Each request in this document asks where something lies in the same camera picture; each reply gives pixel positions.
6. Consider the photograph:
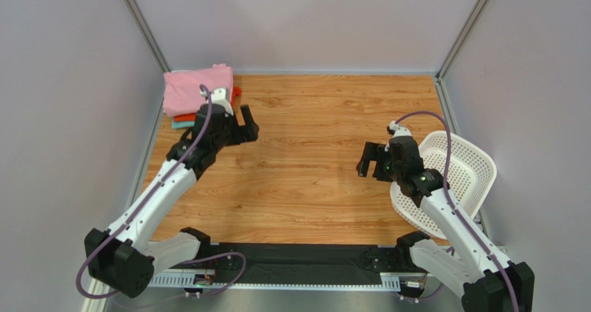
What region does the pink t shirt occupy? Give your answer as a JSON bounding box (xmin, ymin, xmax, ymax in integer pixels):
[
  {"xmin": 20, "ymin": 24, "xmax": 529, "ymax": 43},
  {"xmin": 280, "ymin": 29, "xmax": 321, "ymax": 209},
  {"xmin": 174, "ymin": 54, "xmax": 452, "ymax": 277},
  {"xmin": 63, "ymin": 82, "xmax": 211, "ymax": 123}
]
[{"xmin": 163, "ymin": 64, "xmax": 234, "ymax": 118}]

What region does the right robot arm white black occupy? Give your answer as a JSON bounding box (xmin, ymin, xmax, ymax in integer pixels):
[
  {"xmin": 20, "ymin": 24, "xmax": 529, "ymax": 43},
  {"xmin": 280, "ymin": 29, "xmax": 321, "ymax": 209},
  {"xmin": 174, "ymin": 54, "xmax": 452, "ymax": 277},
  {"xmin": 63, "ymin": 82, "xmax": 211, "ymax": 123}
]
[{"xmin": 357, "ymin": 130, "xmax": 535, "ymax": 311}]

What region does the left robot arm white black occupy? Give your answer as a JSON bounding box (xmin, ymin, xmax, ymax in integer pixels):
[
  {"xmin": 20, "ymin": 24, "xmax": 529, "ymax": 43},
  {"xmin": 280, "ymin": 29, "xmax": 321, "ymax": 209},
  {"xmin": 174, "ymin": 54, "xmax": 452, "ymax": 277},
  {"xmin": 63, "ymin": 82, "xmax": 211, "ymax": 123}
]
[{"xmin": 76, "ymin": 104, "xmax": 259, "ymax": 299}]

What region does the folded orange t shirt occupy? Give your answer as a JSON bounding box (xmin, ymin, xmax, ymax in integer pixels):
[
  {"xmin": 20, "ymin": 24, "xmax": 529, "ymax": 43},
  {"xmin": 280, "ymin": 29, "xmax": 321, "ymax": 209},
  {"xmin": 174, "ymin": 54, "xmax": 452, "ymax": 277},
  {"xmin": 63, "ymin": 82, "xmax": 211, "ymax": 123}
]
[{"xmin": 172, "ymin": 86, "xmax": 242, "ymax": 123}]

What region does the folded teal t shirt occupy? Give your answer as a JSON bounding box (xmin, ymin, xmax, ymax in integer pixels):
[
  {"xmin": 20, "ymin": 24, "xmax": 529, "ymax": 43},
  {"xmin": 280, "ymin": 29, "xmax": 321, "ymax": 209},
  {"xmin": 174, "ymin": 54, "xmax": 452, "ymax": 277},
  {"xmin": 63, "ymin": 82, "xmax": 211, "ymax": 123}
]
[{"xmin": 171, "ymin": 115, "xmax": 194, "ymax": 130}]

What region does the white perforated plastic basket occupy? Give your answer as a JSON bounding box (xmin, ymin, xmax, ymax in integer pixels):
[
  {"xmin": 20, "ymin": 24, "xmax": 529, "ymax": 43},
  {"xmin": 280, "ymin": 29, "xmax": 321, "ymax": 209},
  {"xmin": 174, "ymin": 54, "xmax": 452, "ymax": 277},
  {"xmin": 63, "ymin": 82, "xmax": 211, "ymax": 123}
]
[{"xmin": 390, "ymin": 130, "xmax": 497, "ymax": 240}]

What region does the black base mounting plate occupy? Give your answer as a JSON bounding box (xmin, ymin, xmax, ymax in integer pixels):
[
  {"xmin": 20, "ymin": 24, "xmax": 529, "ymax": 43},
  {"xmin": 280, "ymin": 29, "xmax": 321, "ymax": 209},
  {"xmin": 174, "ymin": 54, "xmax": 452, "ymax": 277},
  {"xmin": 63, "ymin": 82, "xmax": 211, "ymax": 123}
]
[{"xmin": 185, "ymin": 243, "xmax": 426, "ymax": 286}]

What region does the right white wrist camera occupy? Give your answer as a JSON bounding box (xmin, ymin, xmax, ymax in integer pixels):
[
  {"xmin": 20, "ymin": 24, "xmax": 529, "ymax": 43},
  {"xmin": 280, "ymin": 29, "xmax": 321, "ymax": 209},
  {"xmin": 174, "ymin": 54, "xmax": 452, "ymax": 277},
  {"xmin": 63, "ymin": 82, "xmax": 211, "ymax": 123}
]
[{"xmin": 387, "ymin": 121, "xmax": 413, "ymax": 139}]

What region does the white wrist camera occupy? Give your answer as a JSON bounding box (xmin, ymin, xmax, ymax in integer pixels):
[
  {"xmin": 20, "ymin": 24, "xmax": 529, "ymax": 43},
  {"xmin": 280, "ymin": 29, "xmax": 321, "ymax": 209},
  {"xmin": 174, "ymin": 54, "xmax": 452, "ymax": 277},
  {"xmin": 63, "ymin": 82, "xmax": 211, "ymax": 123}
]
[
  {"xmin": 200, "ymin": 87, "xmax": 234, "ymax": 116},
  {"xmin": 387, "ymin": 121, "xmax": 413, "ymax": 139}
]

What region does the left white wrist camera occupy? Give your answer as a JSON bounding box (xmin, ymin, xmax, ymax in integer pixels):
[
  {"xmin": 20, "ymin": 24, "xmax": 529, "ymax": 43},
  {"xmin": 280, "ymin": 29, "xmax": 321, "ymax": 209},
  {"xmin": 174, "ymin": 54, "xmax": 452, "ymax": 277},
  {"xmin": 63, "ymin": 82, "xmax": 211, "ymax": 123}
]
[{"xmin": 200, "ymin": 87, "xmax": 234, "ymax": 116}]

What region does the right aluminium corner post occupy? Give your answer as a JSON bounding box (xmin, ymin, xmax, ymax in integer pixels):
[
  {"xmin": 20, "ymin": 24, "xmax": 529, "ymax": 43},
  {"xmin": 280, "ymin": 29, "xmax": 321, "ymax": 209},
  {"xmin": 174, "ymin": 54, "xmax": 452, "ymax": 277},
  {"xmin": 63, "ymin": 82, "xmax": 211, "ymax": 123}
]
[{"xmin": 436, "ymin": 0, "xmax": 490, "ymax": 83}]

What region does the aluminium corner post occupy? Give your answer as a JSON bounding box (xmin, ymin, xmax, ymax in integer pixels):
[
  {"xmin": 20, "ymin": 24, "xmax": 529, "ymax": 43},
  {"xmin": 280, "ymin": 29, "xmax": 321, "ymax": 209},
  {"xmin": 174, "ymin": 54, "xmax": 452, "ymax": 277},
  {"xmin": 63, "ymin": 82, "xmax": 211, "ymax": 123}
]
[
  {"xmin": 436, "ymin": 0, "xmax": 490, "ymax": 83},
  {"xmin": 113, "ymin": 0, "xmax": 172, "ymax": 79}
]

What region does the aluminium frame rail front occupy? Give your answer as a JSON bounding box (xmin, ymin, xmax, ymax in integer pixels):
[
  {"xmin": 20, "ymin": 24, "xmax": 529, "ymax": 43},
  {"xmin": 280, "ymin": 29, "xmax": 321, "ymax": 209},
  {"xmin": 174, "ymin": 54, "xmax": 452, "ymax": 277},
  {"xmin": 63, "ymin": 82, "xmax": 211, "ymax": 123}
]
[{"xmin": 80, "ymin": 239, "xmax": 527, "ymax": 312}]

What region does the left aluminium corner post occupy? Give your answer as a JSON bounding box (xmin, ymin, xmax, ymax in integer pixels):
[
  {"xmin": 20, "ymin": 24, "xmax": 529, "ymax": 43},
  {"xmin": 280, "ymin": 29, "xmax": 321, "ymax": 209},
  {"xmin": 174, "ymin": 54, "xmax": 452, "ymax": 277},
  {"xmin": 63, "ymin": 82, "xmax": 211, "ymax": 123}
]
[{"xmin": 113, "ymin": 0, "xmax": 172, "ymax": 79}]

